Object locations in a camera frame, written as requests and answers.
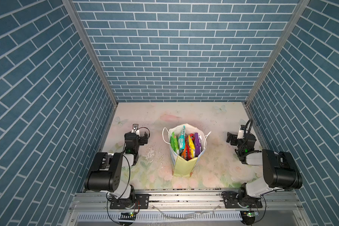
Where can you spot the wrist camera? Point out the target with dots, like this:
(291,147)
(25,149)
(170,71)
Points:
(242,130)
(135,127)

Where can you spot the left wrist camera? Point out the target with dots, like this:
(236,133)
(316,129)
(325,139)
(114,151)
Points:
(135,127)

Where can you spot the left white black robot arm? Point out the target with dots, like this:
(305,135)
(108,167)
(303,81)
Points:
(104,174)

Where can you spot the white slotted cable duct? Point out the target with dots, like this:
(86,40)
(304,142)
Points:
(155,216)

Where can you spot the black mounting plate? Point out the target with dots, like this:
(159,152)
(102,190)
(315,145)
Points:
(140,200)
(233,200)

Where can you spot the floral paper gift bag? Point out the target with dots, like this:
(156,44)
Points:
(187,145)

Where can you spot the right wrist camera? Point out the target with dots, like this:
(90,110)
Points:
(242,130)

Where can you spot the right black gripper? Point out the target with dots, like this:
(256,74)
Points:
(234,139)

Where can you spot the orange Fox's candy packet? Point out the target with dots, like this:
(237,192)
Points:
(184,153)

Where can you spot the red snack packet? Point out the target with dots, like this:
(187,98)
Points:
(192,136)

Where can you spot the purple Fox's candy packet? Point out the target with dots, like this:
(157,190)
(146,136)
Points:
(198,146)

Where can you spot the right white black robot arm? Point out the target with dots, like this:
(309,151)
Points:
(280,172)

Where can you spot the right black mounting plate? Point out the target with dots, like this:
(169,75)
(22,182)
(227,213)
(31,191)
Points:
(233,200)

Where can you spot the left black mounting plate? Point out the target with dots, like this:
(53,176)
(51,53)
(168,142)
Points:
(140,200)

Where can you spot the teal snack packet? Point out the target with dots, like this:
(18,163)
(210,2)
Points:
(182,139)

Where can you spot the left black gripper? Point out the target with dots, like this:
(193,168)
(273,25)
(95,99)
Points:
(141,141)

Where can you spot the yellow green snack packet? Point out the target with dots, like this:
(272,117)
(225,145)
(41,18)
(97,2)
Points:
(191,150)

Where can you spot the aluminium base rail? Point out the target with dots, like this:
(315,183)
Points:
(279,208)

